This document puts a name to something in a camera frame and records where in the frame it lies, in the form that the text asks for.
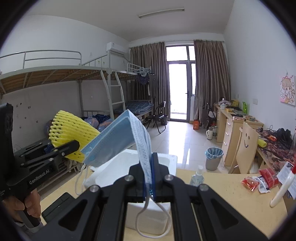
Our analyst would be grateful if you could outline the black folding chair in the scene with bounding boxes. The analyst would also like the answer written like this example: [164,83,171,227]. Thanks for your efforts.
[145,101,171,134]

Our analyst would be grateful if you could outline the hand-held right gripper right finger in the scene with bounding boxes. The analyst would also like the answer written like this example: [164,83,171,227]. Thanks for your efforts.
[151,152,265,241]

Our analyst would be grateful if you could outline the black cart with bag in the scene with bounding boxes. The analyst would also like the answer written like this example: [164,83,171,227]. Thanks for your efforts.
[202,103,217,129]

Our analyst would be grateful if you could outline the grey trash bin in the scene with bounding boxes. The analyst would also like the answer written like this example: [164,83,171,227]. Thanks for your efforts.
[205,147,224,171]

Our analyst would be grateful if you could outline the clear spray bottle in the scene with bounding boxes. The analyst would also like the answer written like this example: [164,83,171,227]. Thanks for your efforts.
[190,165,204,187]

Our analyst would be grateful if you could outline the ceiling tube light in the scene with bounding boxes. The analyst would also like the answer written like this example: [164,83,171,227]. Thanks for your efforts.
[138,8,185,19]

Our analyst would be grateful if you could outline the folded blue plaid bedding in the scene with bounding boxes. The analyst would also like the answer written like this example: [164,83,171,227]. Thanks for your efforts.
[126,100,154,114]

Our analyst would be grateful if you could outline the white air conditioner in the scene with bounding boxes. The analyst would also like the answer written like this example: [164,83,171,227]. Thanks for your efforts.
[106,42,127,56]

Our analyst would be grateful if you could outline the white crumpled wrapper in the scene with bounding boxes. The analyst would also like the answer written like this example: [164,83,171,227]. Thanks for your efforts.
[257,176,271,194]

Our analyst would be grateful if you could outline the hanging dark clothes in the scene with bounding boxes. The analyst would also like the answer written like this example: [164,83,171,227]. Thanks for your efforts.
[135,71,158,96]

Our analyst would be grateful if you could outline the white foam box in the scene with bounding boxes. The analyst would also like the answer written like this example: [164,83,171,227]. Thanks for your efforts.
[83,149,178,233]

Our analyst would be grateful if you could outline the person's left hand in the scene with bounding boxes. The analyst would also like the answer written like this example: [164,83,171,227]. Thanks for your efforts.
[0,189,42,224]

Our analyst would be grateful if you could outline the yellow foam fruit net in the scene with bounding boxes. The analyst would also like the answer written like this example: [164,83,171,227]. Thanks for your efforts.
[48,110,101,163]

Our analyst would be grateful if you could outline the large red snack packet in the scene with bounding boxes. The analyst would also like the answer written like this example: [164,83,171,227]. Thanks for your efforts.
[258,168,280,189]

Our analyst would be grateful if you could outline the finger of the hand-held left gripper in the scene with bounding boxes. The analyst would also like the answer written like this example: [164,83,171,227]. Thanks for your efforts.
[13,142,55,161]
[20,140,80,169]

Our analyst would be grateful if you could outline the printed desk mat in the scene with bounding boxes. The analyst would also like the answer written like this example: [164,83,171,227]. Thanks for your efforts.
[256,130,296,171]

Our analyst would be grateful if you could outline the black flat device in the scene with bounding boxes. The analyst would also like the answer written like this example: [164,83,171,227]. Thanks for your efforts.
[42,192,78,226]

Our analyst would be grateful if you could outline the wooden chair with smiley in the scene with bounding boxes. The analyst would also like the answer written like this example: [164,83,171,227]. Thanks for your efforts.
[229,122,260,174]

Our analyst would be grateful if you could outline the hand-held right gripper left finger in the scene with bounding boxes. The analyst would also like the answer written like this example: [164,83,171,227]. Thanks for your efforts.
[30,162,147,241]

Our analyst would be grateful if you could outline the small grey metal bunk bed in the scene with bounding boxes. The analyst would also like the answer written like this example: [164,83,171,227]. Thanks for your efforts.
[107,54,155,122]

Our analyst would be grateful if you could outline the brown curtain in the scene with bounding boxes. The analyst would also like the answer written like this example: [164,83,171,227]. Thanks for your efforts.
[193,39,232,127]
[129,42,167,122]

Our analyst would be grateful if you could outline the blue face mask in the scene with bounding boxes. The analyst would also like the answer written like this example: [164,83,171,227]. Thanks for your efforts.
[75,109,172,238]

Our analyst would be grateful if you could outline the small orange-red snack packet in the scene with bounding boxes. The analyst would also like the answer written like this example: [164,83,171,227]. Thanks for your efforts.
[241,176,260,192]

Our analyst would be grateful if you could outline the white paper sheet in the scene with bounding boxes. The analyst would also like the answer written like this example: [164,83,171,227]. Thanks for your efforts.
[276,161,295,186]

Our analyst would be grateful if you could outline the large grey metal bunk bed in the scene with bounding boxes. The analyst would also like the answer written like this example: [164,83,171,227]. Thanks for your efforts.
[0,51,126,167]

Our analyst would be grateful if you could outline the white squeeze bottle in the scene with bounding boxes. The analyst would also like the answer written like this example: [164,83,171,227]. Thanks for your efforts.
[270,164,296,208]

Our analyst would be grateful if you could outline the cartoon wall poster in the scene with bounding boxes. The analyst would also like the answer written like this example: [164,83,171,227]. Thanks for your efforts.
[279,74,296,103]

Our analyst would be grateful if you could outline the wooden desk with drawers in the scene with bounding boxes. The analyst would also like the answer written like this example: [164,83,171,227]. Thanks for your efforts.
[213,103,264,167]

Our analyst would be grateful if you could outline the glass balcony door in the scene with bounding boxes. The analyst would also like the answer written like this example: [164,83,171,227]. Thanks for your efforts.
[165,45,197,121]

